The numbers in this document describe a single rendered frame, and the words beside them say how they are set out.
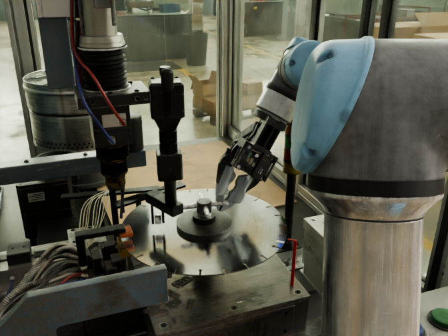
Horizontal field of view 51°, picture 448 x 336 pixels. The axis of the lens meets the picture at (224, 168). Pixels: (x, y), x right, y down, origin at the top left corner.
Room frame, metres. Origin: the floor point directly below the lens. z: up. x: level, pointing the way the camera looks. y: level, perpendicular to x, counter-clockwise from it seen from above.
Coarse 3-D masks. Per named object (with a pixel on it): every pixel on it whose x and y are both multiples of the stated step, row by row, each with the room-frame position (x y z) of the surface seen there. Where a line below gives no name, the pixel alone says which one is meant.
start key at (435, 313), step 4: (436, 308) 0.62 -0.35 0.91; (440, 308) 0.61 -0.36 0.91; (432, 312) 0.61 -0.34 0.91; (436, 312) 0.60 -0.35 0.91; (440, 312) 0.60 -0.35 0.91; (444, 312) 0.60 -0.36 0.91; (432, 316) 0.60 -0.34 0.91; (436, 316) 0.60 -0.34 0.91; (440, 316) 0.60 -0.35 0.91; (444, 316) 0.60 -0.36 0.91; (436, 320) 0.59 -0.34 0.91; (440, 320) 0.59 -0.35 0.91; (444, 320) 0.59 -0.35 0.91; (440, 324) 0.58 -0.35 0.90; (444, 324) 0.58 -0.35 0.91
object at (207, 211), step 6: (204, 198) 0.82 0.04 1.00; (186, 204) 0.80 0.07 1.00; (192, 204) 0.80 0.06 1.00; (198, 204) 0.80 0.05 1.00; (204, 204) 0.80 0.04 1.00; (210, 204) 0.80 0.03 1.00; (216, 204) 0.81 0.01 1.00; (222, 204) 0.81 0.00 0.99; (198, 210) 0.80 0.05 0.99; (204, 210) 0.78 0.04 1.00; (210, 210) 0.80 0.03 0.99; (204, 216) 0.80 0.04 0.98; (210, 216) 0.76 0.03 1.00
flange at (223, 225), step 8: (184, 216) 0.83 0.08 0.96; (192, 216) 0.82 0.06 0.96; (216, 216) 0.82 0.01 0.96; (224, 216) 0.83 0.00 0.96; (184, 224) 0.79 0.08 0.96; (192, 224) 0.79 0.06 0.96; (200, 224) 0.79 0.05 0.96; (208, 224) 0.79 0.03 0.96; (216, 224) 0.79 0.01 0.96; (224, 224) 0.79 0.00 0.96; (184, 232) 0.77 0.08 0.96; (192, 232) 0.76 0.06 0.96; (200, 232) 0.76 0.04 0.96; (208, 232) 0.76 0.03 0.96; (216, 232) 0.77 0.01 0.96; (224, 232) 0.77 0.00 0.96
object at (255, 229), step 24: (192, 192) 0.95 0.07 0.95; (144, 216) 0.84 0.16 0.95; (168, 216) 0.84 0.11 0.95; (240, 216) 0.84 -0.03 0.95; (264, 216) 0.84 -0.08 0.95; (144, 240) 0.75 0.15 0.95; (168, 240) 0.75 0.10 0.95; (192, 240) 0.75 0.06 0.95; (216, 240) 0.75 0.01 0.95; (240, 240) 0.75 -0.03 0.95; (264, 240) 0.75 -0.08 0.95; (168, 264) 0.67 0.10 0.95; (192, 264) 0.67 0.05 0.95; (216, 264) 0.67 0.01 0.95; (240, 264) 0.68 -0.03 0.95
